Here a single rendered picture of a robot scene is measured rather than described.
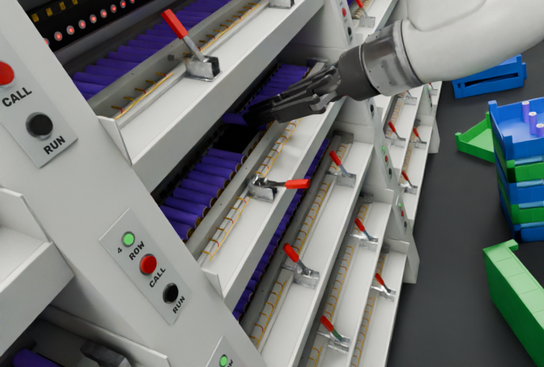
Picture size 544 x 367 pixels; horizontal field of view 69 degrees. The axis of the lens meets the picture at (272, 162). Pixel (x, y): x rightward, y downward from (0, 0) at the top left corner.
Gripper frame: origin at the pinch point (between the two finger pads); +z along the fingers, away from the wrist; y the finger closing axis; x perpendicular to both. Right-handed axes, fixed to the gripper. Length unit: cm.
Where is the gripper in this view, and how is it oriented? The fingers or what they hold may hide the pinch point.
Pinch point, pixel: (265, 112)
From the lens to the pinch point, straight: 68.1
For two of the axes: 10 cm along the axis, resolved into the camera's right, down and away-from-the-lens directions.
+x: 5.2, 7.7, 3.7
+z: -7.6, 2.2, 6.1
